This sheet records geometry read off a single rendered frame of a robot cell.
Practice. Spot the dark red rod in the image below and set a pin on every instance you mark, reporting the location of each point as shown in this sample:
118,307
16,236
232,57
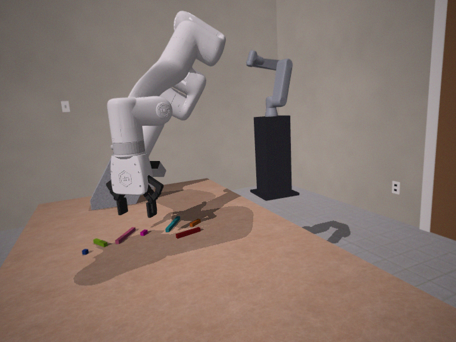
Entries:
188,232

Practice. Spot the turquoise rod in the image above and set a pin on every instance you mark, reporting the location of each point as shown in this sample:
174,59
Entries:
172,224

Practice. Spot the pink rod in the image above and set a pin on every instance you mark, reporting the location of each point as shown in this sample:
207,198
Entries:
125,235

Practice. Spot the lime green rod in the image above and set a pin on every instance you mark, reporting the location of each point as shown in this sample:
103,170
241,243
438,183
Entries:
100,242

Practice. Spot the orange rod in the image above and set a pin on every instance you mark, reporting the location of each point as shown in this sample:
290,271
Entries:
197,221

